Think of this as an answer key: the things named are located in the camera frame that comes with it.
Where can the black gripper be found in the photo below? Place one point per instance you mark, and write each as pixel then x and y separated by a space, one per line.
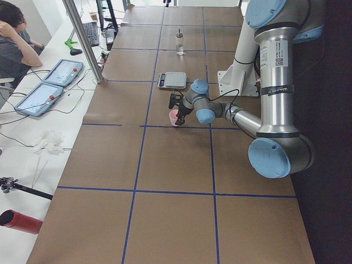
pixel 183 111

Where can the pink plastic cup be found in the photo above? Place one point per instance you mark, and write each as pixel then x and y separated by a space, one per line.
pixel 173 117

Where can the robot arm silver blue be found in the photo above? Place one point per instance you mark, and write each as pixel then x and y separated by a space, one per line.
pixel 267 36

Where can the grey digital kitchen scale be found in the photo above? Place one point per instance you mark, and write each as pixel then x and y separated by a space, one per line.
pixel 172 80

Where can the brown paper table cover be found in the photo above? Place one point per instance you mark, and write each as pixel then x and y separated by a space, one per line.
pixel 137 190

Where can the black box with label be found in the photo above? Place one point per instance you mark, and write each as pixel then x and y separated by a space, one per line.
pixel 109 37

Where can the upper blue teach pendant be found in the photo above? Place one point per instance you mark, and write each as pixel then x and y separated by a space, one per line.
pixel 64 73

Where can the blue teach pendant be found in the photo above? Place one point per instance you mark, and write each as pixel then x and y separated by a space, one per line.
pixel 39 100
pixel 64 73

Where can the black keyboard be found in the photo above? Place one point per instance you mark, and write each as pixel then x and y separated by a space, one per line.
pixel 91 31

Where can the black computer mouse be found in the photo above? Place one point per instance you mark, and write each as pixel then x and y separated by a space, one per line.
pixel 75 51

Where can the crumpled white tissue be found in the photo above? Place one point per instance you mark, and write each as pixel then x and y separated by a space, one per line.
pixel 51 141

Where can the green plastic tool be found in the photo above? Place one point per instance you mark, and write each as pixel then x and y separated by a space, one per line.
pixel 69 43

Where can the lower blue teach pendant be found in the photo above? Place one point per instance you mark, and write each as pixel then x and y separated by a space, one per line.
pixel 39 100

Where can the white plastic tweezers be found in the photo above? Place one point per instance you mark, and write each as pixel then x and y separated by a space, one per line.
pixel 38 170

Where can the seated person grey shirt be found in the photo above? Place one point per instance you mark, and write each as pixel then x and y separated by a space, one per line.
pixel 19 52

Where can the black tripod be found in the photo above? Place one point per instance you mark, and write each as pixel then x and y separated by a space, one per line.
pixel 9 183

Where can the red cylinder bottle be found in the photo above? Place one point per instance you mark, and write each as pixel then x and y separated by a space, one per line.
pixel 18 221

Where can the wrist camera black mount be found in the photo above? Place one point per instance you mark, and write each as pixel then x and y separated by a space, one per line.
pixel 175 99

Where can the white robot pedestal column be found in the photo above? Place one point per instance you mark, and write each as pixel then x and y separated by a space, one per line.
pixel 241 73

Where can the aluminium frame post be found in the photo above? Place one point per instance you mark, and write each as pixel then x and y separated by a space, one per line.
pixel 86 47

